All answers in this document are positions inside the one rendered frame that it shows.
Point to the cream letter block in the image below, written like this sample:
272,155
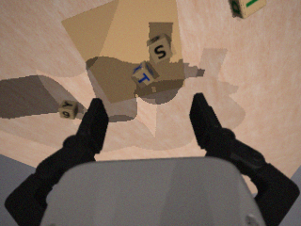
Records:
142,74
245,8
158,48
68,109

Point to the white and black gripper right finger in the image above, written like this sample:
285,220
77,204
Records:
276,192

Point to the tan flat mat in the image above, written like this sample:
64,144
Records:
112,40

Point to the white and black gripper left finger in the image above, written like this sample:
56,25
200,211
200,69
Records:
27,203

